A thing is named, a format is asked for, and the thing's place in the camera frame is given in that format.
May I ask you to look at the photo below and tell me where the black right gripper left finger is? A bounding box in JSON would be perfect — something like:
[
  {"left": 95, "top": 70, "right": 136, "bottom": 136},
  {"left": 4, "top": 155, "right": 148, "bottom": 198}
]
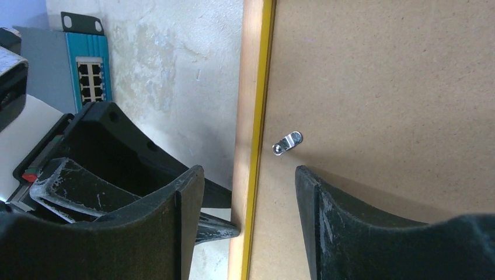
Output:
[{"left": 1, "top": 165, "right": 204, "bottom": 279}]

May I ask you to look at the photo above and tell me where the silver turn button clip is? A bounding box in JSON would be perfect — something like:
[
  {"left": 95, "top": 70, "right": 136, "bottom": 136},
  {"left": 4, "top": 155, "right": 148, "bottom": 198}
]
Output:
[{"left": 272, "top": 131, "right": 303, "bottom": 156}]

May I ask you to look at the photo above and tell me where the dark blue flat box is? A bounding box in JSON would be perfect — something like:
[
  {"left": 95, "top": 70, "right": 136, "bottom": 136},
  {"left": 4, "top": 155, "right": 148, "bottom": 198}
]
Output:
[{"left": 14, "top": 12, "right": 113, "bottom": 114}]

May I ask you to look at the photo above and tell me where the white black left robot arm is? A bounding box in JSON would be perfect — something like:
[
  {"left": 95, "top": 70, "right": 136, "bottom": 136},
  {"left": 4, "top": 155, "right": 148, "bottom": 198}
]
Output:
[{"left": 1, "top": 28, "right": 239, "bottom": 244}]

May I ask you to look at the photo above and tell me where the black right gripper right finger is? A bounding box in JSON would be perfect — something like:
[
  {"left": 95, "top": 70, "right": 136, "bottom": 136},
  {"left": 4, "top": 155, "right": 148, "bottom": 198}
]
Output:
[{"left": 295, "top": 165, "right": 494, "bottom": 279}]

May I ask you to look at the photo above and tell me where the wooden picture frame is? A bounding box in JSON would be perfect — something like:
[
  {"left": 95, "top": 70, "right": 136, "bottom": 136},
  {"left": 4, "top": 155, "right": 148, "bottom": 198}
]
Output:
[{"left": 227, "top": 0, "right": 276, "bottom": 279}]

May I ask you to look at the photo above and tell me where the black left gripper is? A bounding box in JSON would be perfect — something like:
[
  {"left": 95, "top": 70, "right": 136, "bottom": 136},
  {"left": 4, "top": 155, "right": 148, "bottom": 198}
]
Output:
[{"left": 5, "top": 102, "right": 239, "bottom": 244}]

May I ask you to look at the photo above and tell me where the brown frame backing board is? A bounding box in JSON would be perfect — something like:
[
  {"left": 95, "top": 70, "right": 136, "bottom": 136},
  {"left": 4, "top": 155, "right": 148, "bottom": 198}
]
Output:
[{"left": 249, "top": 1, "right": 494, "bottom": 279}]

